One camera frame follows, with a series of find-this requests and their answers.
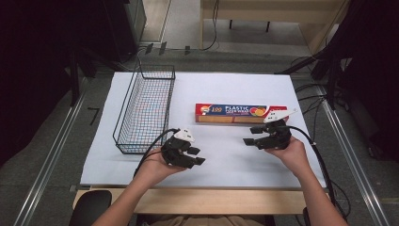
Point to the light wooden bench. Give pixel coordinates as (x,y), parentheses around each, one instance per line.
(269,11)

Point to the person's right hand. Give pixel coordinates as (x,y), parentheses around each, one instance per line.
(293,157)

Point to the black chair armrest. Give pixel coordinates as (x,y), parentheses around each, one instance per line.
(91,207)

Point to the person's left hand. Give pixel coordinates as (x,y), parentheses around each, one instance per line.
(155,171)

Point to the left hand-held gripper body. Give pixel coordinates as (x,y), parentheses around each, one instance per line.
(175,150)

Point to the dark cabinet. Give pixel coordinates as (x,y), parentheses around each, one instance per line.
(136,22)

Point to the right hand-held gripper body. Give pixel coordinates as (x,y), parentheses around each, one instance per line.
(277,136)

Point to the black metal stand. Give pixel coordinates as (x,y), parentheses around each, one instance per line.
(76,75)
(329,69)

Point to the red blue plastic wrap box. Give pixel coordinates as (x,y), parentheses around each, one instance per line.
(230,113)

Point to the dark curtain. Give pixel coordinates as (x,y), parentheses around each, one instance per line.
(34,69)
(373,72)

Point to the white table sheet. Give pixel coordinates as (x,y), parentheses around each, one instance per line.
(226,88)

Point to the person's beige clothing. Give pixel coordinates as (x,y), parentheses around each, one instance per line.
(204,220)

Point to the metal floor rail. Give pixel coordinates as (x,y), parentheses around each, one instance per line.
(351,157)
(50,157)

